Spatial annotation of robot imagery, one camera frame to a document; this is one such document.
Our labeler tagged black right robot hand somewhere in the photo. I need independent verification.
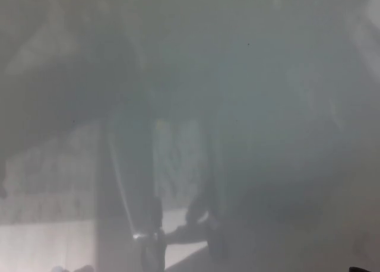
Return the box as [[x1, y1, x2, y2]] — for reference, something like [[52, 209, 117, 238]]
[[348, 265, 380, 272]]

